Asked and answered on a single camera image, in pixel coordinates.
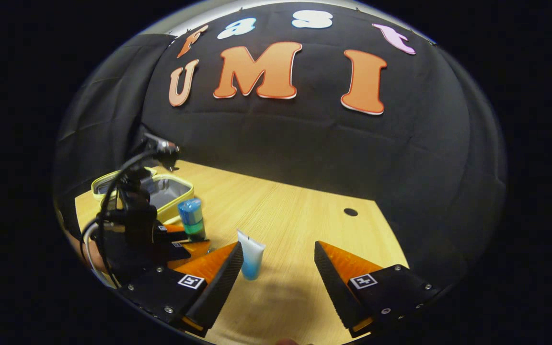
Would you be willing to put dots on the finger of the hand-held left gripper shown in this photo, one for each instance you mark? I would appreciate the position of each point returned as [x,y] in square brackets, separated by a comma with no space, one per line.
[168,233]
[192,251]

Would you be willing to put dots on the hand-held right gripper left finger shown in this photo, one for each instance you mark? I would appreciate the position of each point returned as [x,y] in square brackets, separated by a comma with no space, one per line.
[218,287]

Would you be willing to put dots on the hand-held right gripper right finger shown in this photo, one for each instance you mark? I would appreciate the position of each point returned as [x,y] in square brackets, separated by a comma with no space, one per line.
[336,287]

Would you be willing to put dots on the blue and green bottle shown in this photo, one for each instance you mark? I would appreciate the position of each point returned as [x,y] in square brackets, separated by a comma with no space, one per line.
[191,218]

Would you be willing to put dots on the pale yellow suitcase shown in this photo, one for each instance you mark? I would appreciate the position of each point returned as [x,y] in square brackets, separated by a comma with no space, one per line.
[170,191]

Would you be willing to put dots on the white and blue tube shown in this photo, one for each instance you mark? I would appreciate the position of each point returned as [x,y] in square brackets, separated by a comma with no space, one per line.
[252,258]

